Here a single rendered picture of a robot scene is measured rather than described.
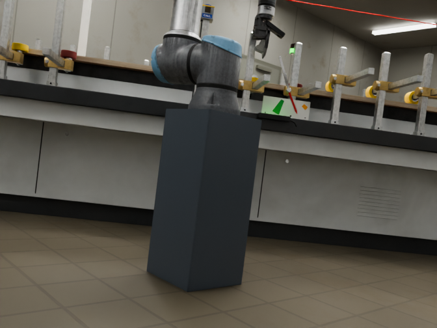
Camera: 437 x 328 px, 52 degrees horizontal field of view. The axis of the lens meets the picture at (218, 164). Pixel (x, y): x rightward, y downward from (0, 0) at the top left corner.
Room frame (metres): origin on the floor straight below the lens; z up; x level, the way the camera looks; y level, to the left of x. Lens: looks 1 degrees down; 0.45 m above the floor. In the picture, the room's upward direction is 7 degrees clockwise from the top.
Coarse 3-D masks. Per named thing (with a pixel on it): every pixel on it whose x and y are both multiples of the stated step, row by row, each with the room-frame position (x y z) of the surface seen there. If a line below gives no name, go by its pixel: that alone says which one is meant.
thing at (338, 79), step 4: (332, 76) 2.41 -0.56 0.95; (336, 76) 2.41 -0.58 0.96; (340, 76) 2.41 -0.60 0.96; (344, 76) 2.42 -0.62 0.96; (332, 80) 2.41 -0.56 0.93; (336, 80) 2.41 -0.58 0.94; (340, 80) 2.41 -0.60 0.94; (344, 80) 2.42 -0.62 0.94; (332, 84) 2.46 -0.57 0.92; (344, 84) 2.42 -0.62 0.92; (348, 84) 2.42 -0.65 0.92; (352, 84) 2.42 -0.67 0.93
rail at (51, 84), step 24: (24, 96) 2.22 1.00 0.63; (48, 96) 2.23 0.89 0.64; (72, 96) 2.24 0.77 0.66; (96, 96) 2.26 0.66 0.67; (120, 96) 2.27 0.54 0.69; (264, 120) 2.36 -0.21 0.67; (336, 120) 2.42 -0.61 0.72; (384, 144) 2.43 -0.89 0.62; (408, 144) 2.45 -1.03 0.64; (432, 144) 2.46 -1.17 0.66
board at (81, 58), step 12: (72, 60) 2.43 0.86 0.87; (84, 60) 2.43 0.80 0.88; (96, 60) 2.43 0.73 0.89; (108, 60) 2.44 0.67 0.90; (276, 84) 2.55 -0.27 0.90; (324, 96) 2.61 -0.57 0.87; (348, 96) 2.60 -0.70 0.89; (360, 96) 2.61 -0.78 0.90; (408, 108) 2.66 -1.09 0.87; (432, 108) 2.66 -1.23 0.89
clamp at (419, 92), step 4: (416, 88) 2.50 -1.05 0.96; (420, 88) 2.47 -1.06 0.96; (424, 88) 2.47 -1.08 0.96; (428, 88) 2.47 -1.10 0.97; (416, 92) 2.49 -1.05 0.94; (420, 92) 2.47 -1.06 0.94; (424, 92) 2.47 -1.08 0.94; (428, 92) 2.47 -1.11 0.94; (420, 96) 2.50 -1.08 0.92; (428, 96) 2.47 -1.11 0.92; (432, 96) 2.48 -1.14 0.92; (436, 96) 2.48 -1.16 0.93
